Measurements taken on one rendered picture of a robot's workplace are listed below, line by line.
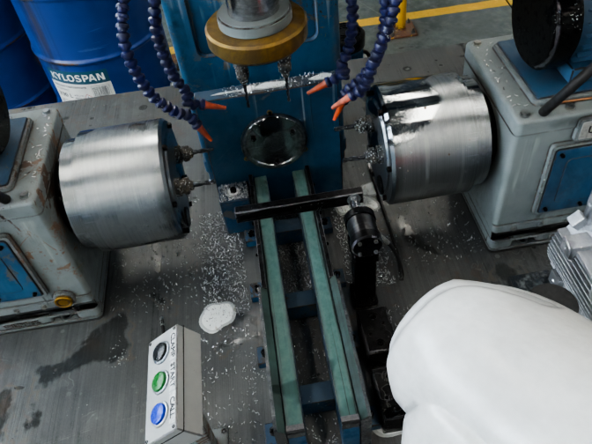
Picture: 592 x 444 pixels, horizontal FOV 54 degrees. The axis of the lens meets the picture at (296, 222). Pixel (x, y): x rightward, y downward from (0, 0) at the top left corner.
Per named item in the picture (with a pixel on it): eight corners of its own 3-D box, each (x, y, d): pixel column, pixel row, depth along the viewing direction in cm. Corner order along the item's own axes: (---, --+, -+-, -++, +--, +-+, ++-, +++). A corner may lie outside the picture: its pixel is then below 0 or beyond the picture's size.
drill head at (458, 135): (330, 158, 138) (324, 67, 119) (499, 130, 139) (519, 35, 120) (351, 235, 121) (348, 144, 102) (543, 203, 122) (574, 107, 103)
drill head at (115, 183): (52, 203, 136) (3, 118, 118) (206, 178, 137) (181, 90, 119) (34, 288, 119) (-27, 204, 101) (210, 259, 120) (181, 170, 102)
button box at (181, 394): (173, 352, 96) (146, 342, 93) (201, 333, 93) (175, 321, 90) (172, 455, 84) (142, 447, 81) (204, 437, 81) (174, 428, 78)
